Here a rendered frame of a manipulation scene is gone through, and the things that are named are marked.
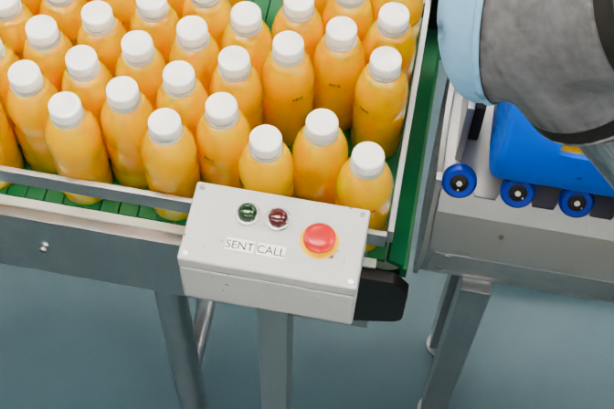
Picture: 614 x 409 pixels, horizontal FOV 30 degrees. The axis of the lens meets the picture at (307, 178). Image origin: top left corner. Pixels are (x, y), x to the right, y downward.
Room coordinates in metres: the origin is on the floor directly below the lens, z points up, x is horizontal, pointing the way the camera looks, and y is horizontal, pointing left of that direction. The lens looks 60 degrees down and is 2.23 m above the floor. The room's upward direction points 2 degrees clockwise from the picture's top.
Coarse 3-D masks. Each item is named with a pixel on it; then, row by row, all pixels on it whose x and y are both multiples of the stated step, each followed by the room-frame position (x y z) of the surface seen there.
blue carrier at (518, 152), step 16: (496, 112) 0.81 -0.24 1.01; (512, 112) 0.71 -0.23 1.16; (496, 128) 0.77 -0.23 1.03; (512, 128) 0.70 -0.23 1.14; (528, 128) 0.70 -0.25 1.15; (496, 144) 0.74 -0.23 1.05; (512, 144) 0.69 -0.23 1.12; (528, 144) 0.69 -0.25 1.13; (544, 144) 0.69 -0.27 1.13; (560, 144) 0.69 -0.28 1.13; (496, 160) 0.70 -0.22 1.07; (512, 160) 0.69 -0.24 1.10; (528, 160) 0.69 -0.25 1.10; (544, 160) 0.68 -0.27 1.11; (560, 160) 0.68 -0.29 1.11; (576, 160) 0.68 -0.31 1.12; (496, 176) 0.70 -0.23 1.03; (512, 176) 0.69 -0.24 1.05; (528, 176) 0.69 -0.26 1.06; (544, 176) 0.68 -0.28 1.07; (560, 176) 0.68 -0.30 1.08; (576, 176) 0.68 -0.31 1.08; (592, 176) 0.67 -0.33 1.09; (592, 192) 0.68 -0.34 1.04; (608, 192) 0.68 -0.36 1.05
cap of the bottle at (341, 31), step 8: (336, 16) 0.89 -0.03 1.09; (344, 16) 0.89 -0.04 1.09; (328, 24) 0.88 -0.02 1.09; (336, 24) 0.88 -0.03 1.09; (344, 24) 0.88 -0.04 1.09; (352, 24) 0.88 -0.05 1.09; (328, 32) 0.87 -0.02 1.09; (336, 32) 0.87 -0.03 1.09; (344, 32) 0.87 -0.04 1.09; (352, 32) 0.87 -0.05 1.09; (328, 40) 0.86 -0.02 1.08; (336, 40) 0.86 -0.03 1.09; (344, 40) 0.86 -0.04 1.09; (352, 40) 0.86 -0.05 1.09
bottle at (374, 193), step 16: (352, 176) 0.68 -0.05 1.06; (368, 176) 0.67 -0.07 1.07; (384, 176) 0.68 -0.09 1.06; (336, 192) 0.68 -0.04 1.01; (352, 192) 0.67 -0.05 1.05; (368, 192) 0.66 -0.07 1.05; (384, 192) 0.67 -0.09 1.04; (368, 208) 0.66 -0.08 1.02; (384, 208) 0.67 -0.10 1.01; (384, 224) 0.67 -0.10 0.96
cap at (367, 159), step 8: (360, 144) 0.70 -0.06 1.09; (368, 144) 0.70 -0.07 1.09; (376, 144) 0.71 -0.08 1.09; (352, 152) 0.69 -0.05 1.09; (360, 152) 0.69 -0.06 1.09; (368, 152) 0.69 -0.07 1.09; (376, 152) 0.69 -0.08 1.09; (384, 152) 0.69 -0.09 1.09; (352, 160) 0.68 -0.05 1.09; (360, 160) 0.68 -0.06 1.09; (368, 160) 0.68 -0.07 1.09; (376, 160) 0.68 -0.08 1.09; (384, 160) 0.69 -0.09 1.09; (360, 168) 0.67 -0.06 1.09; (368, 168) 0.67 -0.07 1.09; (376, 168) 0.67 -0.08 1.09
